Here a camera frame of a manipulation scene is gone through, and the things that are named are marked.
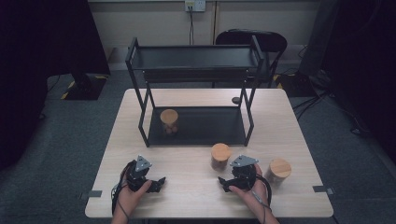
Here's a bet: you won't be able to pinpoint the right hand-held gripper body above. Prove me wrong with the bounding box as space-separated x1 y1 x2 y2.
229 154 260 191

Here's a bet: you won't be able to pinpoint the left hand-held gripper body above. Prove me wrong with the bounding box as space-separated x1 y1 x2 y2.
124 154 154 193

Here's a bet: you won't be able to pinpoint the black metal rack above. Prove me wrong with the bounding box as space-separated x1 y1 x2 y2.
124 35 267 148

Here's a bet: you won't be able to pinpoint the glass jar of brown balls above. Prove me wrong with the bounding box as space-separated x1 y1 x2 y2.
159 108 180 135

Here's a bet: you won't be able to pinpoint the person's right hand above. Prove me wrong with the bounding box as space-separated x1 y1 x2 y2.
228 163 271 217

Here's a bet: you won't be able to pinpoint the person's left hand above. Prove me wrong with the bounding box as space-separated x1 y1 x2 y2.
116 178 153 218

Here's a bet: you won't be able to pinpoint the grey tape strip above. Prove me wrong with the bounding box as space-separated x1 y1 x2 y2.
79 189 103 201
312 185 334 196

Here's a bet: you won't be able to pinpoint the black stand base, yellow stripes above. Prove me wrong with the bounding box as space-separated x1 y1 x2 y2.
60 73 108 101

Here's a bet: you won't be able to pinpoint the black box, yellow stripes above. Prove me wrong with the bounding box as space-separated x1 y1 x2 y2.
274 73 316 98

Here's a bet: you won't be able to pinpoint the black chair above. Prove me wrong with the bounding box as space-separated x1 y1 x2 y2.
212 28 289 90

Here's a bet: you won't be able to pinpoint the dark curtain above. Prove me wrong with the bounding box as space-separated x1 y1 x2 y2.
321 0 396 162
0 0 111 172

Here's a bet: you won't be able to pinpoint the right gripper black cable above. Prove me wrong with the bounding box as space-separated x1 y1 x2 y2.
251 173 274 224

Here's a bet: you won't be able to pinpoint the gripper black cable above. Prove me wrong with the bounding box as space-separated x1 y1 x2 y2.
251 173 274 224
110 161 135 220

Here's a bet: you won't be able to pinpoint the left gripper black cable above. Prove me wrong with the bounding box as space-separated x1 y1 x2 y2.
110 161 135 220

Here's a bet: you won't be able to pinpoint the black floor cables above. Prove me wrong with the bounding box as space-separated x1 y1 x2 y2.
292 88 332 121

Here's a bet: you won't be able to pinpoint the black plug cable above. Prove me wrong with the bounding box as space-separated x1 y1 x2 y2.
188 5 196 47

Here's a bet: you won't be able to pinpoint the white wall socket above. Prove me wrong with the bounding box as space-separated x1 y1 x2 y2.
184 0 207 13

